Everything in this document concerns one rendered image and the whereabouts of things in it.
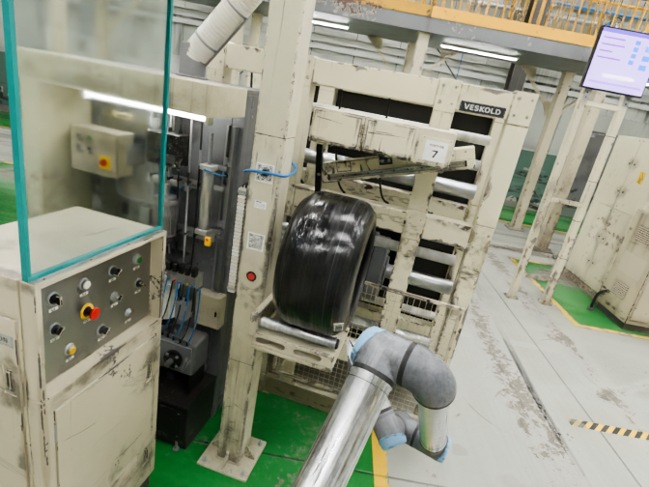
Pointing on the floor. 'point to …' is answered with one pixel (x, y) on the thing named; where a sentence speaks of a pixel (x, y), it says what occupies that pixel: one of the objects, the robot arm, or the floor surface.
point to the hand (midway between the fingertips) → (351, 343)
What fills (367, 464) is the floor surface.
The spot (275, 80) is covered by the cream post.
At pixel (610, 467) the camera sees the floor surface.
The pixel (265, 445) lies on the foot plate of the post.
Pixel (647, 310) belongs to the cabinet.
